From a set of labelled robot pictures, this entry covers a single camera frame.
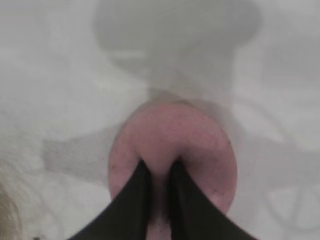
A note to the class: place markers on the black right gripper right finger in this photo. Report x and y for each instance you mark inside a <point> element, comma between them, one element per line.
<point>197,207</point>

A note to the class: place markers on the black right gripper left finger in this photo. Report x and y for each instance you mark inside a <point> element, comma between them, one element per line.
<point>125,207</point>

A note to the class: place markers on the pink peach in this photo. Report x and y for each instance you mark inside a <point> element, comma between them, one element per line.
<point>172,135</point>

